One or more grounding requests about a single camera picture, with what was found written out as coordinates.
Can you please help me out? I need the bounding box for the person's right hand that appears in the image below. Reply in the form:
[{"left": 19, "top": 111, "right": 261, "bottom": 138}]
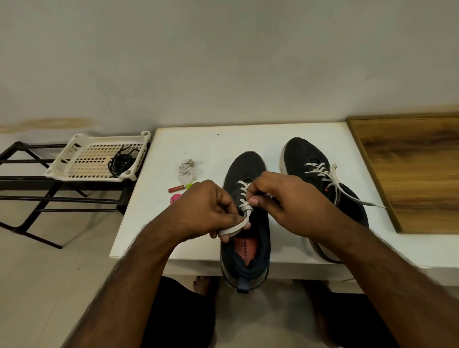
[{"left": 247, "top": 171, "right": 357, "bottom": 246}]

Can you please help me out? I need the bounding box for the person's left hand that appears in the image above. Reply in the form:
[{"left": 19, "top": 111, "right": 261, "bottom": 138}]
[{"left": 164, "top": 179, "right": 252, "bottom": 242}]

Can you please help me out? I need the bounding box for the grey shoelace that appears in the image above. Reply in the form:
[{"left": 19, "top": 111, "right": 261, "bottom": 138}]
[{"left": 304, "top": 162, "right": 386, "bottom": 209}]

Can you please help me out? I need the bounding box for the dark sneaker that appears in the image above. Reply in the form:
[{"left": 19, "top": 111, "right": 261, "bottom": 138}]
[
  {"left": 219, "top": 151, "right": 272, "bottom": 294},
  {"left": 279, "top": 137, "right": 370, "bottom": 264}
]

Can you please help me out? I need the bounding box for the black shoelace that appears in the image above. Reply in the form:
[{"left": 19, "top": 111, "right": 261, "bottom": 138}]
[
  {"left": 108, "top": 152, "right": 136, "bottom": 179},
  {"left": 112, "top": 145, "right": 142, "bottom": 173}
]

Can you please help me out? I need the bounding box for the person's left forearm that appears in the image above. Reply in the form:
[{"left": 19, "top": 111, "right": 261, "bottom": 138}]
[{"left": 63, "top": 215, "right": 187, "bottom": 348}]

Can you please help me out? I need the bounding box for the person's right forearm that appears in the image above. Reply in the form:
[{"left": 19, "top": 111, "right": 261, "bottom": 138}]
[{"left": 330, "top": 222, "right": 459, "bottom": 348}]

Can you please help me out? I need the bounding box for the person's bare foot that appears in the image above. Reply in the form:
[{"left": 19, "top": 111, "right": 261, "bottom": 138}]
[{"left": 192, "top": 276, "right": 216, "bottom": 296}]

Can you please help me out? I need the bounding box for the crumpled white paper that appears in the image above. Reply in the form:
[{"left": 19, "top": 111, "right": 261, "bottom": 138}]
[{"left": 178, "top": 158, "right": 197, "bottom": 185}]

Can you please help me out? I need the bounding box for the wooden board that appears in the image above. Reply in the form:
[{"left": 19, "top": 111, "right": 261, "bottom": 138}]
[{"left": 347, "top": 112, "right": 459, "bottom": 235}]

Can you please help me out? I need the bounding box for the white perforated plastic tray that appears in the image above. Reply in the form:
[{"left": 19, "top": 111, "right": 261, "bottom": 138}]
[{"left": 45, "top": 130, "right": 152, "bottom": 182}]

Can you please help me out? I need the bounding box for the black metal rack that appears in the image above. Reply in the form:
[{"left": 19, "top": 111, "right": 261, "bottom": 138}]
[{"left": 0, "top": 141, "right": 137, "bottom": 250}]

